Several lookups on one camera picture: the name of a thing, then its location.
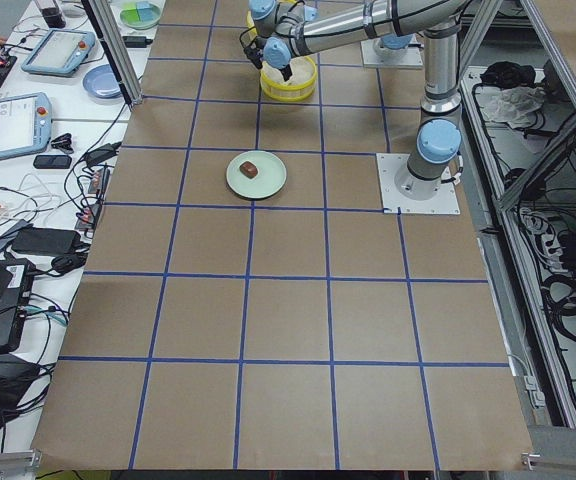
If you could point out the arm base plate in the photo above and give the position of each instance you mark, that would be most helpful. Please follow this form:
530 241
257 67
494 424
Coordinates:
410 58
402 193

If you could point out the blue teach pendant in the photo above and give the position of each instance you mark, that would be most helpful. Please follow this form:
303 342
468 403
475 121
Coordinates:
25 125
59 53

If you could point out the black power adapter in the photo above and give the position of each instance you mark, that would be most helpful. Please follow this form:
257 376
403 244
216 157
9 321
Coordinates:
45 241

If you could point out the blue plate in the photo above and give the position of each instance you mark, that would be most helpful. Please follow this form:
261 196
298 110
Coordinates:
100 82

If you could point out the crumpled white cloth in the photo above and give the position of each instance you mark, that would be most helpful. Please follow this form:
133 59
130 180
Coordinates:
517 107

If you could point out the green plate with blocks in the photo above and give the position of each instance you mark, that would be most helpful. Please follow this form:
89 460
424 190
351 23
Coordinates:
140 15

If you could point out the pale green plate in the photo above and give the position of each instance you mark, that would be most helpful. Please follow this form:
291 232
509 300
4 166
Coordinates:
270 180

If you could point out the black phone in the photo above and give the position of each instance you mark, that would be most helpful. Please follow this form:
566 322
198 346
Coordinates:
52 162

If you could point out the aluminium frame post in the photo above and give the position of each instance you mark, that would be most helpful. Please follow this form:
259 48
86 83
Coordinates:
104 24

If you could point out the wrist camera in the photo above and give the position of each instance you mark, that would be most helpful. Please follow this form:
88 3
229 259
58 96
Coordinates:
254 55

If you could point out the brown bun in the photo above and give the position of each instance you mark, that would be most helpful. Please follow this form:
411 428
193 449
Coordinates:
248 169

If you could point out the blue teach pendant near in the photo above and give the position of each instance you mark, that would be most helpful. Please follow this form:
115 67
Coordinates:
25 125

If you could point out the black small adapter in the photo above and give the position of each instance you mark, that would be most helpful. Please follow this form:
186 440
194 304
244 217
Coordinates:
134 41

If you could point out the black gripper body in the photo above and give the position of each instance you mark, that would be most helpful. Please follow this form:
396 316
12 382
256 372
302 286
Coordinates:
286 73

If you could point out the dark drink container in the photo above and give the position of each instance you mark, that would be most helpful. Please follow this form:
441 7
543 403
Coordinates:
51 13

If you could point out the blue teach pendant far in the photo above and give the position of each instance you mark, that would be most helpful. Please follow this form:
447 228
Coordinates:
59 53

